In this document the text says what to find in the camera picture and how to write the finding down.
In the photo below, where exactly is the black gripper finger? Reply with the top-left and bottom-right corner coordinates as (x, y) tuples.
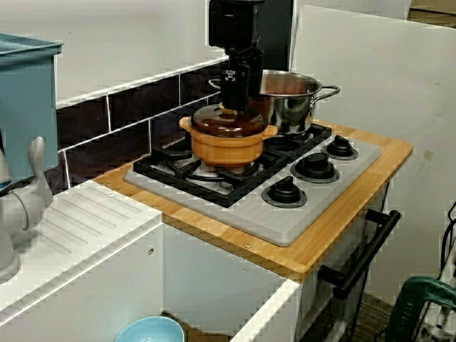
(248, 53), (265, 98)
(220, 63), (251, 110)

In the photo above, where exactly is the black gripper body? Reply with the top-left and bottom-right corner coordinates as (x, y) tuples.
(208, 0), (265, 67)

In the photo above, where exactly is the light blue bowl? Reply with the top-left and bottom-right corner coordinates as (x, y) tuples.
(113, 315), (185, 342)

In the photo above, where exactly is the brown lid with yellow knob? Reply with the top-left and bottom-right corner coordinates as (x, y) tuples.
(187, 103), (269, 137)

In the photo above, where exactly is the stainless steel pot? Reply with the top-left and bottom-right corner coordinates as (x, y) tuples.
(208, 69), (341, 137)

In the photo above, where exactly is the orange cooking pot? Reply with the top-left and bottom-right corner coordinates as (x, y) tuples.
(178, 117), (279, 167)

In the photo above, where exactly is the black burner grate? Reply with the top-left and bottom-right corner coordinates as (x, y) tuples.
(265, 123), (334, 165)
(133, 137), (286, 209)

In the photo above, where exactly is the black stove knob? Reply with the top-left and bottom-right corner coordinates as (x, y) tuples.
(290, 153), (340, 185)
(321, 135), (359, 160)
(261, 175), (308, 208)

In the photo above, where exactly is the dark tile backsplash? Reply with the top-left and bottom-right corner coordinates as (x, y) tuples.
(55, 51), (247, 190)

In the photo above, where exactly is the white board panel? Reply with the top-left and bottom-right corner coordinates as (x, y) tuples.
(290, 4), (456, 304)

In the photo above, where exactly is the grey stove top plate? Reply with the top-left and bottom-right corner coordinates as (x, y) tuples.
(123, 123), (383, 247)

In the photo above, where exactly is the wooden kitchen countertop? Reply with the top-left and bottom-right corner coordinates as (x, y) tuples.
(93, 120), (414, 284)

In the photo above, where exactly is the teal blue cabinet box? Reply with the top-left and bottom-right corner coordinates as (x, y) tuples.
(0, 33), (65, 182)

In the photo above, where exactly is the white sink unit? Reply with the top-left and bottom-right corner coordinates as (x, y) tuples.
(0, 180), (304, 342)

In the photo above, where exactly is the grey toy faucet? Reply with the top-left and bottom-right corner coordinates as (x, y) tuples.
(0, 136), (54, 284)

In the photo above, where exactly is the white oven cabinet front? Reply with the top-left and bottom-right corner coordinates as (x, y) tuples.
(299, 181), (393, 342)

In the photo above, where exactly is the black upright post panel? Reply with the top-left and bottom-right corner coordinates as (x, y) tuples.
(263, 0), (296, 72)

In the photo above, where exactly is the black oven door handle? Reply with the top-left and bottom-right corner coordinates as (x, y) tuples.
(318, 209), (402, 301)

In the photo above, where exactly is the black cable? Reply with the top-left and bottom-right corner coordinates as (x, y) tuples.
(440, 201), (456, 271)

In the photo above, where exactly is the silver metal frame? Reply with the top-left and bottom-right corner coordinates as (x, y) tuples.
(415, 299), (456, 342)

